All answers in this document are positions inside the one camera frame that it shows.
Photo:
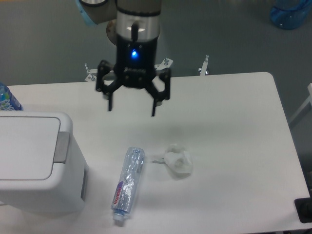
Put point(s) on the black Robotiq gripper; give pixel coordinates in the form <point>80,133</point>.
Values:
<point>134,68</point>

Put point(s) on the white push-lid trash can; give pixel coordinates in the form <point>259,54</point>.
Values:
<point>42,168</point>

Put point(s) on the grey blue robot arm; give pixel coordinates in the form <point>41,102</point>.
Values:
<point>137,32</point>

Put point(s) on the crushed clear plastic bottle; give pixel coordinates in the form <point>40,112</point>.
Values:
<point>125,193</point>

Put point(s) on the blue labelled water bottle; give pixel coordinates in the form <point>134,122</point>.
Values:
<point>8,102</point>

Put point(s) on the large blue water jug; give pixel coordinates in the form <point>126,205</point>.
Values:
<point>289,14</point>

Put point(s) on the black device at table edge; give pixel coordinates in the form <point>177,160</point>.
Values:
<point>304,209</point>

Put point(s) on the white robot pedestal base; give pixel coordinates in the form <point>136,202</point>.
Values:
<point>91,74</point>

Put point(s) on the metal levelling foot bracket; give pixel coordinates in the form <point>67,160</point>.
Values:
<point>203,70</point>

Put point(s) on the white furniture frame at right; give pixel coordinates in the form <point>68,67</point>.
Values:
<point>303,109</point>

